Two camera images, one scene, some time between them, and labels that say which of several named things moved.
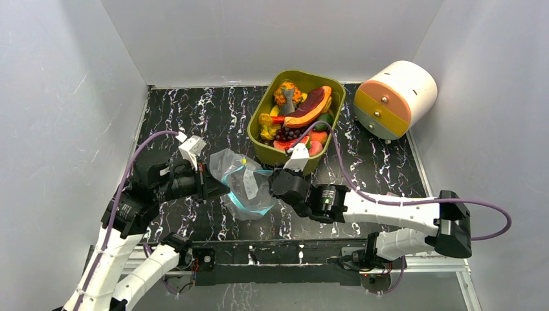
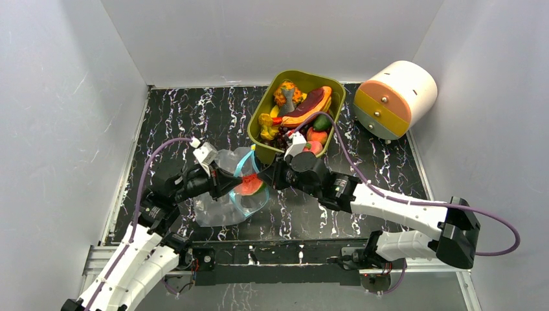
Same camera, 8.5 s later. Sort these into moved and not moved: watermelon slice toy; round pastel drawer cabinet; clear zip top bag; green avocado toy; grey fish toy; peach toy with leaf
Moved: watermelon slice toy; clear zip top bag
Not moved: grey fish toy; round pastel drawer cabinet; peach toy with leaf; green avocado toy
